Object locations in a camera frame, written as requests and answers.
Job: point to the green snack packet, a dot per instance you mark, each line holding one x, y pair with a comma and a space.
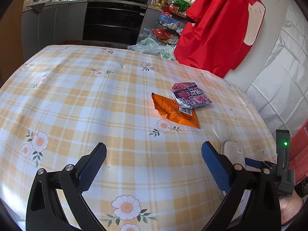
181, 4

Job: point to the grey kitchen cabinet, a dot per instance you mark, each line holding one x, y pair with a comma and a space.
53, 26

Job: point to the person's right hand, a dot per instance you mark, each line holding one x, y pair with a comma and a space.
291, 209

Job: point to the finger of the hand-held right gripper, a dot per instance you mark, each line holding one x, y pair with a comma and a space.
253, 162

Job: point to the red snack packet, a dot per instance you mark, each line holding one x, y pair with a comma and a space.
161, 34

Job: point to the cooking oil bottles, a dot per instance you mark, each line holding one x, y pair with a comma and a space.
158, 1

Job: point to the orange snack packet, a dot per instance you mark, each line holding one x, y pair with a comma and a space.
173, 113

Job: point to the black built-in oven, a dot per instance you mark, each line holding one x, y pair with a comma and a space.
113, 21

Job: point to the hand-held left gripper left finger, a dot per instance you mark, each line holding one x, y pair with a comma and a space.
92, 168

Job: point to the clear plastic bag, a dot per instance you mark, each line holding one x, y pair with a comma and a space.
147, 33

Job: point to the yellow plaid floral tablecloth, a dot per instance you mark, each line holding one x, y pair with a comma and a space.
108, 101

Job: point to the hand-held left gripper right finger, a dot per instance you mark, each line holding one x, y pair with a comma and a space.
216, 168

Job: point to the red hanging cloth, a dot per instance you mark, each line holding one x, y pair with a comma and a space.
216, 28

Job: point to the silver quilted cover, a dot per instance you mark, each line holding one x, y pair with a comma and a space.
284, 72

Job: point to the pink snack packet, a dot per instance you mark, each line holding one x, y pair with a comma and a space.
192, 96

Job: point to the white green-print plastic bag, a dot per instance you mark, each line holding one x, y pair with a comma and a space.
167, 53
144, 44

